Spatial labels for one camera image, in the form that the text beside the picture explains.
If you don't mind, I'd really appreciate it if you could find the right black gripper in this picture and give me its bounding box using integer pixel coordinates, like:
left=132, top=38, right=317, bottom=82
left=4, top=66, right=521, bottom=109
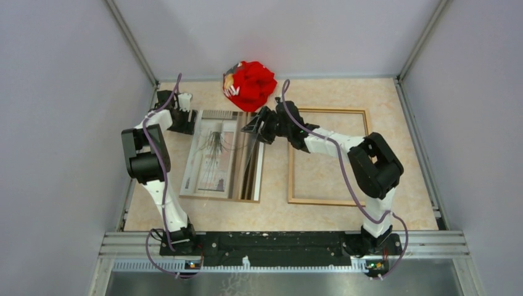
left=241, top=107, right=291, bottom=146

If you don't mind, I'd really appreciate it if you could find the photo with glass sheet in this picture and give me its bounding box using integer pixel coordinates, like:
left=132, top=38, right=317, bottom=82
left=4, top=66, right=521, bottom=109
left=179, top=110, right=265, bottom=203

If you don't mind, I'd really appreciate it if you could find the wooden picture frame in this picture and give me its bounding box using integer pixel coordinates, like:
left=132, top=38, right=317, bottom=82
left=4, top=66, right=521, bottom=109
left=287, top=107, right=371, bottom=207

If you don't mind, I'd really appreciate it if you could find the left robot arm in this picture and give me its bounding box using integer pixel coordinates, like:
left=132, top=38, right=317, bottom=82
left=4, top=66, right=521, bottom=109
left=121, top=90, right=198, bottom=255

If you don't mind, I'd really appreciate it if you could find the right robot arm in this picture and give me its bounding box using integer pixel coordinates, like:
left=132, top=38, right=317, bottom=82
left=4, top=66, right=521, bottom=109
left=241, top=98, right=404, bottom=254

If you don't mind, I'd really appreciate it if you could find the red crumpled cloth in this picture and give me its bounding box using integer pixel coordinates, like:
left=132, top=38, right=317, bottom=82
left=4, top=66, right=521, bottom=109
left=222, top=61, right=277, bottom=112

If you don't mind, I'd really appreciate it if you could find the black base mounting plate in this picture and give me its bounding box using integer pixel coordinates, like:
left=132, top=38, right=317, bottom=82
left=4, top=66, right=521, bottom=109
left=159, top=231, right=402, bottom=267

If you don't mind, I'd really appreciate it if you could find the left controller board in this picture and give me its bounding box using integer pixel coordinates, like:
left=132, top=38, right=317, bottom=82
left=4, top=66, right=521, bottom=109
left=184, top=260, right=201, bottom=270

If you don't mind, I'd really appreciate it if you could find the controller board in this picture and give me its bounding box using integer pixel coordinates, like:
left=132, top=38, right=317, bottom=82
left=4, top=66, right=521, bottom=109
left=184, top=260, right=201, bottom=270
left=365, top=260, right=389, bottom=274

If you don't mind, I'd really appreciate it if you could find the right controller board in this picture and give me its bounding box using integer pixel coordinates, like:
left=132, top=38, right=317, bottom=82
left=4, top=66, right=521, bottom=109
left=365, top=260, right=389, bottom=274

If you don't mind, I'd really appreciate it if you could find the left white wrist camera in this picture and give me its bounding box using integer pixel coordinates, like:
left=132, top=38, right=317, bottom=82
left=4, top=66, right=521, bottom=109
left=177, top=92, right=192, bottom=112

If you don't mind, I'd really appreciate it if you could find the aluminium rail front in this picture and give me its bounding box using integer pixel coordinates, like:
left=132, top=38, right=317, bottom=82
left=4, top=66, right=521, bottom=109
left=99, top=231, right=470, bottom=273

